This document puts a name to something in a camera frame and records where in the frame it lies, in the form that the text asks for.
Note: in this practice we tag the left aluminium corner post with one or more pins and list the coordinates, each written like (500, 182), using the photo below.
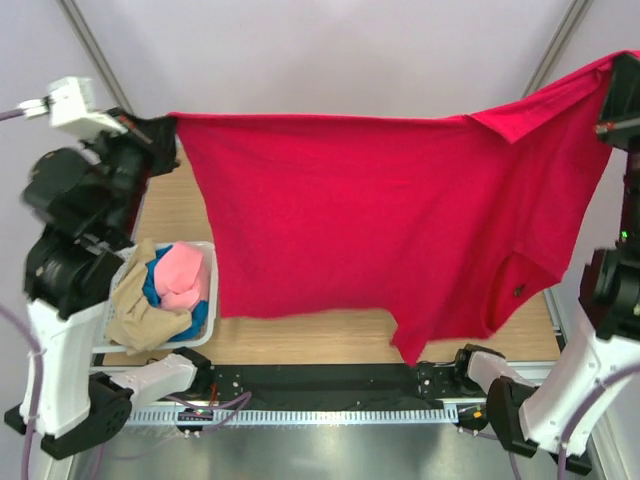
(88, 41)

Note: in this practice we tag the white plastic laundry basket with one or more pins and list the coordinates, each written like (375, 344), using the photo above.
(103, 346)

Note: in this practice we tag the pink t shirt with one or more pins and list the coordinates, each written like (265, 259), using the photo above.
(181, 278)

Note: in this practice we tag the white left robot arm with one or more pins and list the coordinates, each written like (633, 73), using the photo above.
(88, 199)

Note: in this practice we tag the right aluminium corner post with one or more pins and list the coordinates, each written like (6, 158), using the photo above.
(561, 38)

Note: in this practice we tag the white slotted cable duct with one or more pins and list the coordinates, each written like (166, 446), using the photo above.
(172, 415)

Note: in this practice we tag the red polo shirt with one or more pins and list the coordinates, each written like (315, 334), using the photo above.
(448, 224)

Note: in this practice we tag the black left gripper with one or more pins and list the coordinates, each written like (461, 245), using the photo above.
(157, 140)

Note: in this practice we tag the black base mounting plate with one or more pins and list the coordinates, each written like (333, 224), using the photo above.
(338, 387)

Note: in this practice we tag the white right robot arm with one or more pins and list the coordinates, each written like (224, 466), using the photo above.
(603, 354)

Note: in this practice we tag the beige t shirt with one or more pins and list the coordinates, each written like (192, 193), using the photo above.
(137, 325)

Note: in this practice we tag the blue t shirt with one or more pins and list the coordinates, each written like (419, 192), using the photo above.
(198, 314)

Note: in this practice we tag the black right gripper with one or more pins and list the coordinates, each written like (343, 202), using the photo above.
(621, 93)

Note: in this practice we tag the aluminium corner post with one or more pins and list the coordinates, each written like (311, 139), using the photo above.
(88, 41)
(561, 38)

